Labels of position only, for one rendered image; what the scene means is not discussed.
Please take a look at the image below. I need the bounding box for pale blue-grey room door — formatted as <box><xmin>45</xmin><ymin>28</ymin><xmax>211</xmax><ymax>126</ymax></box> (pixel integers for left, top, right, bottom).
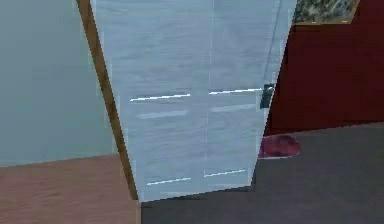
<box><xmin>89</xmin><ymin>0</ymin><xmax>298</xmax><ymax>203</ymax></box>

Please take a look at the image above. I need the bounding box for black door handle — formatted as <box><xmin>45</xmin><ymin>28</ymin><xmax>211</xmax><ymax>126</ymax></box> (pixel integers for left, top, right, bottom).
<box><xmin>259</xmin><ymin>83</ymin><xmax>276</xmax><ymax>110</ymax></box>

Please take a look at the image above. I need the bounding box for brown wooden door frame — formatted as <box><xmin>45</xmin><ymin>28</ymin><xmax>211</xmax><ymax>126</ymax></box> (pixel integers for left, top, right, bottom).
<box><xmin>75</xmin><ymin>0</ymin><xmax>140</xmax><ymax>202</ymax></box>

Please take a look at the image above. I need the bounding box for gold framed wall picture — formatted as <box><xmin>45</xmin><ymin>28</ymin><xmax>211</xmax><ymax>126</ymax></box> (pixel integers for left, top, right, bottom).
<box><xmin>292</xmin><ymin>0</ymin><xmax>362</xmax><ymax>26</ymax></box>

